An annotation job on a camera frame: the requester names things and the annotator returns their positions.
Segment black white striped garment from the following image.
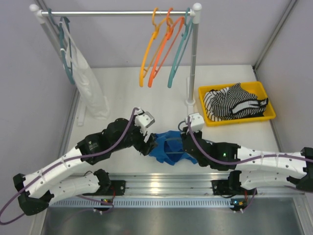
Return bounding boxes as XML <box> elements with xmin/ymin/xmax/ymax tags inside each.
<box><xmin>203</xmin><ymin>83</ymin><xmax>269</xmax><ymax>122</ymax></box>

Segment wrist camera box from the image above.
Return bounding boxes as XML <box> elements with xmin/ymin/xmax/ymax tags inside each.
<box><xmin>134</xmin><ymin>108</ymin><xmax>155</xmax><ymax>136</ymax></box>
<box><xmin>185</xmin><ymin>113</ymin><xmax>205</xmax><ymax>132</ymax></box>

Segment white hanging garment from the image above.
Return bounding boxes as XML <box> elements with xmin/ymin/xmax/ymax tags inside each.
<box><xmin>59</xmin><ymin>17</ymin><xmax>110</xmax><ymax>119</ymax></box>

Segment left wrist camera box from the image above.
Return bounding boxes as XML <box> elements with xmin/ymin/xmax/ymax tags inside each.
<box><xmin>134</xmin><ymin>108</ymin><xmax>155</xmax><ymax>136</ymax></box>

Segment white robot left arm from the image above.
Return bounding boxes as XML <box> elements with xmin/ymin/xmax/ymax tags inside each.
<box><xmin>13</xmin><ymin>113</ymin><xmax>157</xmax><ymax>216</ymax></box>

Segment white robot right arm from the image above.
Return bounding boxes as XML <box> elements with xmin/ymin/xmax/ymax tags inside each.
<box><xmin>180</xmin><ymin>129</ymin><xmax>313</xmax><ymax>194</ymax></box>

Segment white clothes rack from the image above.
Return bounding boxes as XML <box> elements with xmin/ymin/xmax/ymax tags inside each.
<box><xmin>29</xmin><ymin>0</ymin><xmax>202</xmax><ymax>115</ymax></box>

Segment yellow hanger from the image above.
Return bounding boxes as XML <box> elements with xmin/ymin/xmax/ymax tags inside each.
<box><xmin>139</xmin><ymin>7</ymin><xmax>166</xmax><ymax>87</ymax></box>

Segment blue tank top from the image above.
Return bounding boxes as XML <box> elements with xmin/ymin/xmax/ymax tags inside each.
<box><xmin>149</xmin><ymin>130</ymin><xmax>198</xmax><ymax>165</ymax></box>

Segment teal hanger left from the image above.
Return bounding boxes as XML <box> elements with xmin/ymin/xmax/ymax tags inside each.
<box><xmin>46</xmin><ymin>8</ymin><xmax>76</xmax><ymax>85</ymax></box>

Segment teal hanger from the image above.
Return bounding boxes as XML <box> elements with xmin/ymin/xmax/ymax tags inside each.
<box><xmin>46</xmin><ymin>8</ymin><xmax>76</xmax><ymax>85</ymax></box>
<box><xmin>167</xmin><ymin>8</ymin><xmax>193</xmax><ymax>88</ymax></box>

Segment orange hanger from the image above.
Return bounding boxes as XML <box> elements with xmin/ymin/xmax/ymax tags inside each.
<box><xmin>148</xmin><ymin>7</ymin><xmax>185</xmax><ymax>89</ymax></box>

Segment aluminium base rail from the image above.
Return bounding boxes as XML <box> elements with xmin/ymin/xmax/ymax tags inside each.
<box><xmin>58</xmin><ymin>172</ymin><xmax>304</xmax><ymax>196</ymax></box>

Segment slotted grey cable duct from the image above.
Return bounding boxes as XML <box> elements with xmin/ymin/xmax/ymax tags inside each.
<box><xmin>48</xmin><ymin>197</ymin><xmax>260</xmax><ymax>209</ymax></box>

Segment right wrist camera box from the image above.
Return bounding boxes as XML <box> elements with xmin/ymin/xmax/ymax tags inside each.
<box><xmin>185</xmin><ymin>113</ymin><xmax>205</xmax><ymax>132</ymax></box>

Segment teal hanger right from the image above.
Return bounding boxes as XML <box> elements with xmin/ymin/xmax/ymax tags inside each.
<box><xmin>167</xmin><ymin>8</ymin><xmax>193</xmax><ymax>88</ymax></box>

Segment slate blue hanger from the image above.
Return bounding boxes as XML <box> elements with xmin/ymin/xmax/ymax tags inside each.
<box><xmin>164</xmin><ymin>120</ymin><xmax>185</xmax><ymax>154</ymax></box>

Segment yellow plastic tray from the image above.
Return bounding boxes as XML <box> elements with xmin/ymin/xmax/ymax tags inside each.
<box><xmin>198</xmin><ymin>81</ymin><xmax>276</xmax><ymax>127</ymax></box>

